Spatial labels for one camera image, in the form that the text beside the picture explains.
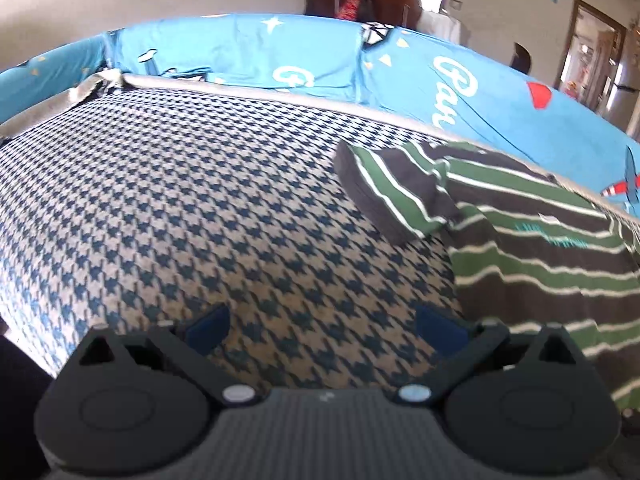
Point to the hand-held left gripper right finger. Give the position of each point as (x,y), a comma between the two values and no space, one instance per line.
(440,325)

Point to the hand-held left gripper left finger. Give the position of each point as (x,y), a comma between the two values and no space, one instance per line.
(210,322)

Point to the green striped shirt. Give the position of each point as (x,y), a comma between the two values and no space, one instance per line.
(525,260)

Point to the houndstooth sofa seat cover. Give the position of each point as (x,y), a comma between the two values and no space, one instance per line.
(175,185)

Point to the blue cushion with airplane print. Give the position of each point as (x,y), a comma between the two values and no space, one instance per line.
(500,95)

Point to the blue cushion with star print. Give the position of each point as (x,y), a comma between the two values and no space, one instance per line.
(225,50)

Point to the dark wooden chair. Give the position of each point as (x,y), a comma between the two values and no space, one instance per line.
(522,57)

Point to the silver refrigerator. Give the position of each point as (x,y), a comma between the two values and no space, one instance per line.
(627,105)

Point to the blue sofa armrest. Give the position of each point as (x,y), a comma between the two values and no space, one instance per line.
(45,80)

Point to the table with white tablecloth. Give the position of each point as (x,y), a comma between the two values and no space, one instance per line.
(440,25)

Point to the brown wooden chair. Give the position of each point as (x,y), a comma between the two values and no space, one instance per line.
(320,0)
(395,0)

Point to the wall light switch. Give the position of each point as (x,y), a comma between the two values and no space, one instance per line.
(457,3)

